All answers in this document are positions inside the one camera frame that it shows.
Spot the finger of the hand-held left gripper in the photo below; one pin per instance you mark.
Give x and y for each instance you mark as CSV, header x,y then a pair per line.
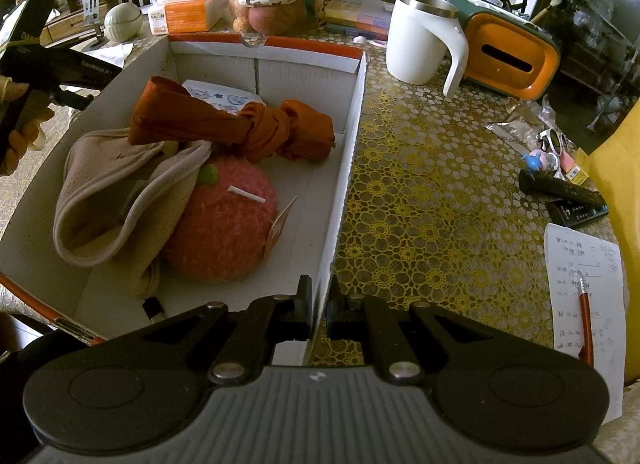
x,y
75,100

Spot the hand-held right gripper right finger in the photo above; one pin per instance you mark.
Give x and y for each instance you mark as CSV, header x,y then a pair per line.
x,y
336,316

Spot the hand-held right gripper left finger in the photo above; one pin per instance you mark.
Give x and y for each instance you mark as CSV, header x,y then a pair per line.
x,y
304,314

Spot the pale fleece cloth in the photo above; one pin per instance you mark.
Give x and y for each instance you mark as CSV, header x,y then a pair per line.
x,y
105,184

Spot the pink plush peach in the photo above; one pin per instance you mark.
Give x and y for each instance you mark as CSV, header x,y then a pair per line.
x,y
225,229

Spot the orange knotted cloth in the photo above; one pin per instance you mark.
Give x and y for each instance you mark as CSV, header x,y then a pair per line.
x,y
210,119

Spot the white cardboard box red rim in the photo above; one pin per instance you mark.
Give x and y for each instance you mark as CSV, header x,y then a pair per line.
x,y
310,164

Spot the person's left hand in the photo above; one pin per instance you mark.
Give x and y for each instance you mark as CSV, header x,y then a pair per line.
x,y
22,144

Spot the white paper sheet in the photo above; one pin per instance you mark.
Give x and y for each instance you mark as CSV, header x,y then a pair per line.
x,y
110,53

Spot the round pale ceramic jar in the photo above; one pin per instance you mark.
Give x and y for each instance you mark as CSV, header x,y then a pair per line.
x,y
122,22

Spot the orange white tissue pack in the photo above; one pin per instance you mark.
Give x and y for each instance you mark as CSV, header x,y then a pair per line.
x,y
185,12

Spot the small black object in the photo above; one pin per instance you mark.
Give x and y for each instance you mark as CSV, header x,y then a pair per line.
x,y
154,311

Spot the printed sticker card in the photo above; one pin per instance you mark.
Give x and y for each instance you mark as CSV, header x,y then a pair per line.
x,y
225,94

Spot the gold lace tablecloth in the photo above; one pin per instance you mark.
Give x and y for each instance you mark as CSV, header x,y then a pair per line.
x,y
425,184

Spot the red pen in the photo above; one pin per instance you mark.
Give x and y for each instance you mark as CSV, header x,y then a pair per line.
x,y
585,319

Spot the white handwritten notepad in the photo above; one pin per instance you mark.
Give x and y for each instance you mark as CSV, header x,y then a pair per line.
x,y
585,254

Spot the black rounded remote control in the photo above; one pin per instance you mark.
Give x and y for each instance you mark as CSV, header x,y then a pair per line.
x,y
560,186

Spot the crumpled snack wrapper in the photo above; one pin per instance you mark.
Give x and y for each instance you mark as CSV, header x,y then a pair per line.
x,y
515,127

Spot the black flat remote control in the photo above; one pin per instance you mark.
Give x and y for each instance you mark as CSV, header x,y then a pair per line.
x,y
580,214

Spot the small yellow box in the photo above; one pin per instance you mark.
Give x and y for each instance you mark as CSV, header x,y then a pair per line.
x,y
577,169

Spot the stack of colourful books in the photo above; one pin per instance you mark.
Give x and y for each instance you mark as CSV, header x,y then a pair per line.
x,y
350,29

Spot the pale cover book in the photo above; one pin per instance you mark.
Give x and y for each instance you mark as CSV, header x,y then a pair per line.
x,y
360,7

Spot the orange green tissue holder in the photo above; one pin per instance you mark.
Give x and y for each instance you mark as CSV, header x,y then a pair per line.
x,y
500,34

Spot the makeup brush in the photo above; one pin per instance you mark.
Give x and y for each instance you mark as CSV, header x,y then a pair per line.
x,y
547,8

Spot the glass sliding door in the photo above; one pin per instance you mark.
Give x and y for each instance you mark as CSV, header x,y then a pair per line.
x,y
590,4

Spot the white frame sunglasses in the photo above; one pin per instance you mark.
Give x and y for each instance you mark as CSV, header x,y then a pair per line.
x,y
552,140

